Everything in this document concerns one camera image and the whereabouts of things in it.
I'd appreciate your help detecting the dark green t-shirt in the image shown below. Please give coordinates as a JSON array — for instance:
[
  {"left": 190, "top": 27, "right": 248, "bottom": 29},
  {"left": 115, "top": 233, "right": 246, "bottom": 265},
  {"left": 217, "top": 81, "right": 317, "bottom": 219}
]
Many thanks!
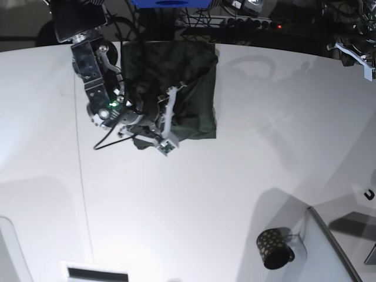
[{"left": 121, "top": 41, "right": 219, "bottom": 143}]

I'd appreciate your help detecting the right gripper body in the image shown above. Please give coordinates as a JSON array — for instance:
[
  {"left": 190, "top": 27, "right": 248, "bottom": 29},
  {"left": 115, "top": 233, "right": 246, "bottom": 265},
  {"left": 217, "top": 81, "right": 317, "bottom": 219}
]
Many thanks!
[{"left": 90, "top": 96, "right": 169, "bottom": 135}]

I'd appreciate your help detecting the black mug with gold dots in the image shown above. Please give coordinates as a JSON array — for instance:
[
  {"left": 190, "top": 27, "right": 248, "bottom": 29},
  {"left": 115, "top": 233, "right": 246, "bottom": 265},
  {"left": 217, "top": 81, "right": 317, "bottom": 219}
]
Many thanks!
[{"left": 256, "top": 229, "right": 295, "bottom": 270}]

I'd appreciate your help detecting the blue box with oval hole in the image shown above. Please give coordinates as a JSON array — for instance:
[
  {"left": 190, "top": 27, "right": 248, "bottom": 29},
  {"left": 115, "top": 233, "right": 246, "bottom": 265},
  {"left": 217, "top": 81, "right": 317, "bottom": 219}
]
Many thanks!
[{"left": 131, "top": 0, "right": 211, "bottom": 9}]

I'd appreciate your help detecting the black power strip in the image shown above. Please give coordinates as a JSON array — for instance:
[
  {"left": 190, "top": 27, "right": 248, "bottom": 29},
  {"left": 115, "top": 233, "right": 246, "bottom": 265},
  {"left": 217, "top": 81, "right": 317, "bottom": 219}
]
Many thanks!
[{"left": 175, "top": 14, "right": 284, "bottom": 31}]

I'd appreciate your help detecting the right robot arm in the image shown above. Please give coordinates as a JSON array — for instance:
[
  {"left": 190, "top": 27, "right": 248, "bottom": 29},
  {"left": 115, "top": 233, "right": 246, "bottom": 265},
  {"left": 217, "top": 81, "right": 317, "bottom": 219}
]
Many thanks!
[{"left": 47, "top": 1, "right": 186, "bottom": 155}]

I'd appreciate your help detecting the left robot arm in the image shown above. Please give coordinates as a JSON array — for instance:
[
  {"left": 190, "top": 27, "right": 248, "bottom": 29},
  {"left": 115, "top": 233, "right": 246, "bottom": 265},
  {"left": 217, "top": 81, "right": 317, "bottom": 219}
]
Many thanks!
[{"left": 322, "top": 1, "right": 375, "bottom": 82}]

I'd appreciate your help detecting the white rounded panel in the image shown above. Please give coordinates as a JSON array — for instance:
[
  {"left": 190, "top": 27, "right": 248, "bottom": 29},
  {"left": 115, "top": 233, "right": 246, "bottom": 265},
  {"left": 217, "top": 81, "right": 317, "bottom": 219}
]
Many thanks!
[{"left": 1, "top": 216, "right": 33, "bottom": 281}]

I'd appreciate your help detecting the small black hook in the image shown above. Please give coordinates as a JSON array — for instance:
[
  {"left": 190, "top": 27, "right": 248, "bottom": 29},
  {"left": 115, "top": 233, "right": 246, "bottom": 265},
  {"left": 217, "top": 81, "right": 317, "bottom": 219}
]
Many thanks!
[{"left": 364, "top": 189, "right": 375, "bottom": 201}]

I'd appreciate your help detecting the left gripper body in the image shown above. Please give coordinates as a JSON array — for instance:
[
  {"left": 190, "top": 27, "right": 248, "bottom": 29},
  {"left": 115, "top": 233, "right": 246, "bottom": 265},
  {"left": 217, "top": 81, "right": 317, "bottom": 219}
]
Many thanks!
[{"left": 337, "top": 32, "right": 375, "bottom": 65}]

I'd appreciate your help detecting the grey metal side table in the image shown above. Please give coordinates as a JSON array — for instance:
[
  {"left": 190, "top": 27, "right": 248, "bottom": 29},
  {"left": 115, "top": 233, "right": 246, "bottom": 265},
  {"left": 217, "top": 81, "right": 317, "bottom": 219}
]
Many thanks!
[{"left": 307, "top": 207, "right": 375, "bottom": 281}]

